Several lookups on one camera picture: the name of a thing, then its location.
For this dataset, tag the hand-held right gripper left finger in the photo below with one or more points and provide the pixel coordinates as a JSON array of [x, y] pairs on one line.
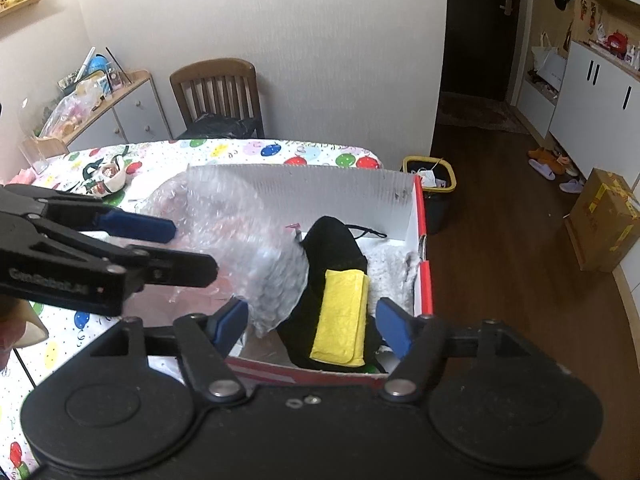
[[227, 325]]

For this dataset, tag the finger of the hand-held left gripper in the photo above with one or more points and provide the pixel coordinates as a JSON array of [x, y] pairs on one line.
[[180, 270], [140, 227]]

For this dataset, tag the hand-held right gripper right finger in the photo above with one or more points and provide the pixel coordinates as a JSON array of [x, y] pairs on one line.
[[395, 327]]

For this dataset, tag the yellow cloth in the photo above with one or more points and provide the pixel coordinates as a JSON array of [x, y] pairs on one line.
[[340, 315]]

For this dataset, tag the clear bubble wrap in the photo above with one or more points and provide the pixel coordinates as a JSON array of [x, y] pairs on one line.
[[240, 240]]

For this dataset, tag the black cloth pouch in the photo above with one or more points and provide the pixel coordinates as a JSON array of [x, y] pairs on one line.
[[330, 245]]

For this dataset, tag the red shoe box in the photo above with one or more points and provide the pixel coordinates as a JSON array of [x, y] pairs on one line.
[[350, 195]]

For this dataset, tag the person's left hand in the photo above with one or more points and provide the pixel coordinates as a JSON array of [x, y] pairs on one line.
[[10, 335]]

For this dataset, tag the white fluffy towel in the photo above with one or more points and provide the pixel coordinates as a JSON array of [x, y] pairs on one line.
[[390, 270]]

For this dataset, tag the decorated small bowl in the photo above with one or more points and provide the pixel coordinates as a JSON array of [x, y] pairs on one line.
[[107, 178]]

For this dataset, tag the pink packet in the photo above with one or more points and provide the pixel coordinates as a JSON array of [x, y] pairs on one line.
[[22, 177]]

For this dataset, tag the white drawer cabinet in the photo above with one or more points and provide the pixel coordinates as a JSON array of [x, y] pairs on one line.
[[135, 110]]

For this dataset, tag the wooden box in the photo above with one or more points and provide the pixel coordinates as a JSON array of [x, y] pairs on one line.
[[52, 146]]

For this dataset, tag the clear plastic cup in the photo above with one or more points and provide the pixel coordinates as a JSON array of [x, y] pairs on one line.
[[34, 152]]

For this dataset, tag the black bag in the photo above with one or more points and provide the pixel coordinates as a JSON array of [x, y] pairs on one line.
[[215, 125]]

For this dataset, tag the black yellow-rimmed trash bin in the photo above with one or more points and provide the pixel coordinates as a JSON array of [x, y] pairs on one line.
[[435, 205]]

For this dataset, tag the clear plastic snack bag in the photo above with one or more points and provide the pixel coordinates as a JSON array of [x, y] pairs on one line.
[[70, 112]]

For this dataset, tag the clear acrylic display stand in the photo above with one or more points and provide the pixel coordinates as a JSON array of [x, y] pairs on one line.
[[119, 77]]

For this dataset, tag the blue round container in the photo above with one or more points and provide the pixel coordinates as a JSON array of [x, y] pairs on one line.
[[99, 65]]

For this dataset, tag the wooden chair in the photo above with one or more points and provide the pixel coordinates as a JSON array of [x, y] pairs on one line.
[[210, 67]]

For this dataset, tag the polka dot tablecloth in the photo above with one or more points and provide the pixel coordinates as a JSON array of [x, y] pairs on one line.
[[310, 152]]

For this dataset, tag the purple slipper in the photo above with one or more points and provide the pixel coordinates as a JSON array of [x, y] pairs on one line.
[[542, 169], [572, 186]]

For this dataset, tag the orange slippers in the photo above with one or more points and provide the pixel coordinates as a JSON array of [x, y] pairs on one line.
[[547, 159]]

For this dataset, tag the patterned doormat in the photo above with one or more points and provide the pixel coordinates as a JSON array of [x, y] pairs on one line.
[[480, 115]]

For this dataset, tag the taped cardboard box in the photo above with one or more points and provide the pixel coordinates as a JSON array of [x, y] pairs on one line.
[[600, 220]]

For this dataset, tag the dark brown door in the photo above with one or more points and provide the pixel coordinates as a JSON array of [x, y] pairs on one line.
[[475, 50]]

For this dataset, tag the white base cabinet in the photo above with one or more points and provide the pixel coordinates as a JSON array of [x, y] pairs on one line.
[[595, 110]]

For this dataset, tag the white tote bag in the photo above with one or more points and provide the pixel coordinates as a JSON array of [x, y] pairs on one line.
[[550, 67]]

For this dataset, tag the metal door lock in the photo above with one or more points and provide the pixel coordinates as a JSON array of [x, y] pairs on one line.
[[506, 6]]

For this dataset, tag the red bag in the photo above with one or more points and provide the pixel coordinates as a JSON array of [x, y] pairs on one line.
[[617, 41]]

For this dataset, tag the wooden wall shelf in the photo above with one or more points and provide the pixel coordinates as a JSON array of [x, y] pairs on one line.
[[30, 5]]

